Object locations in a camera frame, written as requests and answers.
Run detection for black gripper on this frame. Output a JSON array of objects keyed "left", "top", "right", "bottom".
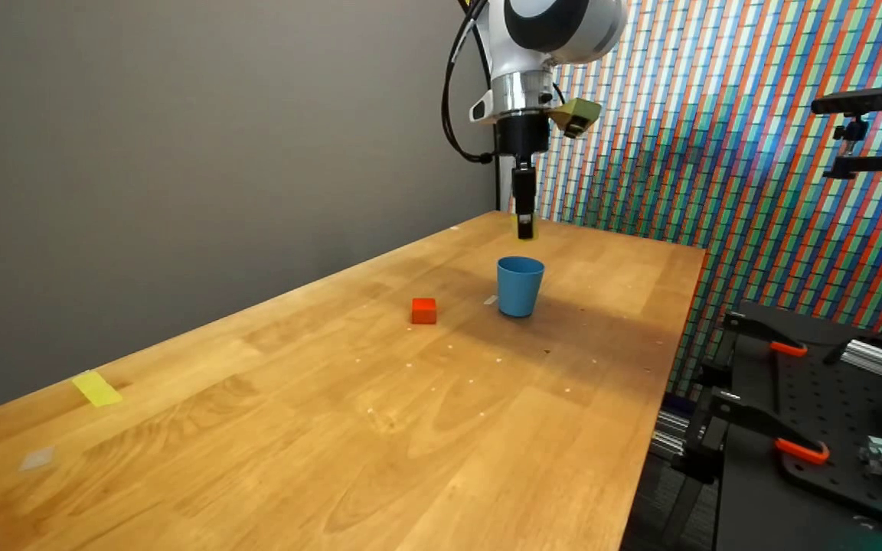
[{"left": 494, "top": 108, "right": 555, "bottom": 241}]

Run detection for blue plastic cup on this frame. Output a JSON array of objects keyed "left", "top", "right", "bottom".
[{"left": 494, "top": 254, "right": 547, "bottom": 321}]

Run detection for small red block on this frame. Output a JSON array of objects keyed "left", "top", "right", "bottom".
[{"left": 407, "top": 294, "right": 441, "bottom": 326}]

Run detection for black perforated breadboard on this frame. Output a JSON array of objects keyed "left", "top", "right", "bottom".
[{"left": 714, "top": 302, "right": 882, "bottom": 551}]

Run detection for yellow tape strip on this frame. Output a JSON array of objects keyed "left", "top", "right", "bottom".
[{"left": 68, "top": 366, "right": 125, "bottom": 411}]

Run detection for olive wrist camera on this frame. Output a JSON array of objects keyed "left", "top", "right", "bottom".
[{"left": 547, "top": 93, "right": 607, "bottom": 141}]

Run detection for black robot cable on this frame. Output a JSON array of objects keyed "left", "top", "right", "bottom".
[{"left": 437, "top": 0, "right": 502, "bottom": 169}]

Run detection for aluminium table frame rail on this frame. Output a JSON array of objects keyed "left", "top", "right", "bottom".
[{"left": 647, "top": 405, "right": 714, "bottom": 466}]

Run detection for orange handled black clamp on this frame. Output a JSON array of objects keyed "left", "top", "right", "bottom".
[
  {"left": 708, "top": 385, "right": 833, "bottom": 470},
  {"left": 720, "top": 308, "right": 813, "bottom": 364}
]

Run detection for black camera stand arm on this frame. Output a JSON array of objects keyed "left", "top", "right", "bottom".
[{"left": 821, "top": 113, "right": 882, "bottom": 187}]

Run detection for black camera on stand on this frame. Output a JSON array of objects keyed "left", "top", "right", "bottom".
[{"left": 809, "top": 81, "right": 882, "bottom": 119}]

